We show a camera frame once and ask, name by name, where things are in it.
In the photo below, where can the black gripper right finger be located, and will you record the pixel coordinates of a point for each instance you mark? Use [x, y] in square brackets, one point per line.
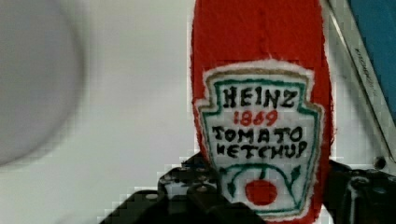
[356, 196]

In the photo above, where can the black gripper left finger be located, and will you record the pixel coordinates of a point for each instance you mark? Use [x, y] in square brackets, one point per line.
[188, 194]

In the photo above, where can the red plush ketchup bottle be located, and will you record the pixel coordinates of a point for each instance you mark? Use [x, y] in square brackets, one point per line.
[262, 103]

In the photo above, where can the silver toaster oven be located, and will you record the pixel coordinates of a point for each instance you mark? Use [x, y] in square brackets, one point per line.
[360, 46]

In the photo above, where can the grey round plate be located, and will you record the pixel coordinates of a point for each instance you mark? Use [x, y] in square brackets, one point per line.
[42, 74]

